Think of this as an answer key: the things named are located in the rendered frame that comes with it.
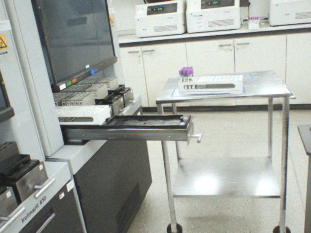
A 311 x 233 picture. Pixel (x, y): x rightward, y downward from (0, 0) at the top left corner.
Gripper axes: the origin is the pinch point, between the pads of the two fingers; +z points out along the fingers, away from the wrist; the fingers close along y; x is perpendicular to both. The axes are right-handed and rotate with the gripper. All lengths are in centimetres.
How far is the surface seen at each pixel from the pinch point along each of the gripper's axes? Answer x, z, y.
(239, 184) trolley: -1, 94, 26
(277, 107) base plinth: -35, 120, 220
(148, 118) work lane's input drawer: 36, 44, -8
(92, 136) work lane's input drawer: 57, 48, -19
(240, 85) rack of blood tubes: 0.7, 36.3, 18.5
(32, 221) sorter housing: 60, 59, -58
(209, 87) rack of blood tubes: 16, 40, 29
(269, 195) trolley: -16, 93, 18
